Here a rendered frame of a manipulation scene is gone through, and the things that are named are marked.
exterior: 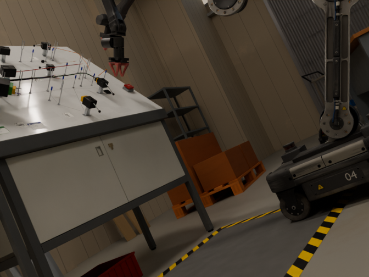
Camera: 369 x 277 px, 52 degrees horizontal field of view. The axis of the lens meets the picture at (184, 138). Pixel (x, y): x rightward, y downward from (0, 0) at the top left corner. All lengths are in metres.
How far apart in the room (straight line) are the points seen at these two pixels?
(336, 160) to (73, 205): 1.20
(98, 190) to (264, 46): 6.72
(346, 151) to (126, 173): 1.14
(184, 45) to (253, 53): 1.61
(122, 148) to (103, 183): 0.27
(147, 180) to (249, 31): 6.53
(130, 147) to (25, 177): 0.68
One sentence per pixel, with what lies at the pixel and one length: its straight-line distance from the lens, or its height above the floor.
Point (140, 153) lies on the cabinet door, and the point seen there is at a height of 0.64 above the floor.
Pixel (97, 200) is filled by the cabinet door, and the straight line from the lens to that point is 1.96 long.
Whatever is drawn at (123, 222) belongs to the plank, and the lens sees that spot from 4.36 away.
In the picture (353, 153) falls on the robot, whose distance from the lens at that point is 1.68.
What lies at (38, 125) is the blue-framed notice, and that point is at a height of 0.92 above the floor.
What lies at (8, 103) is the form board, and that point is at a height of 1.11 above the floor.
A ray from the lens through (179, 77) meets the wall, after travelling 7.64.
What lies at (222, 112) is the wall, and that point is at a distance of 7.27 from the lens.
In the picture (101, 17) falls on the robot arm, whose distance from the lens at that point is 2.46.
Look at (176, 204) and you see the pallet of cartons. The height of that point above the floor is 0.15.
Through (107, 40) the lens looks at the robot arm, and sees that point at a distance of 2.12.
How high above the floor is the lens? 0.42
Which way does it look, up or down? 5 degrees up
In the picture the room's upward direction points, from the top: 25 degrees counter-clockwise
